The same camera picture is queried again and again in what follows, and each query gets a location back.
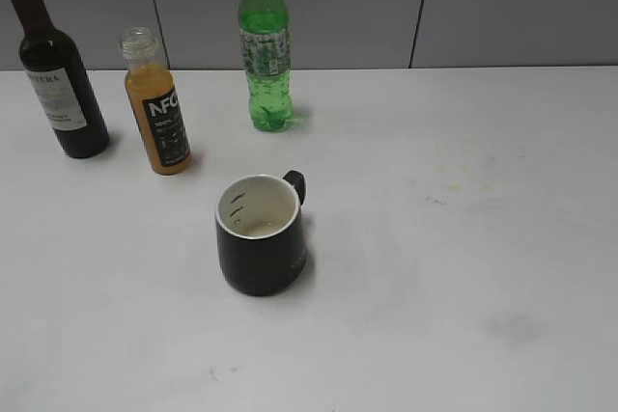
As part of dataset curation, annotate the black mug white inside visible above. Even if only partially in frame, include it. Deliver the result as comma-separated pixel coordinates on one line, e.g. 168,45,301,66
214,170,307,296

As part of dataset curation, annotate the NFC orange juice bottle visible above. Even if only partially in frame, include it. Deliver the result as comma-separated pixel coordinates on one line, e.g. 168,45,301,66
119,27,191,176

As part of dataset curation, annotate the green plastic soda bottle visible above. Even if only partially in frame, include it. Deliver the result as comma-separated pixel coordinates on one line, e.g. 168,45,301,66
238,0,294,132

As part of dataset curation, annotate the dark red wine bottle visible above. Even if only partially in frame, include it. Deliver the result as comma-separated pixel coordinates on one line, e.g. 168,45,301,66
11,0,109,158

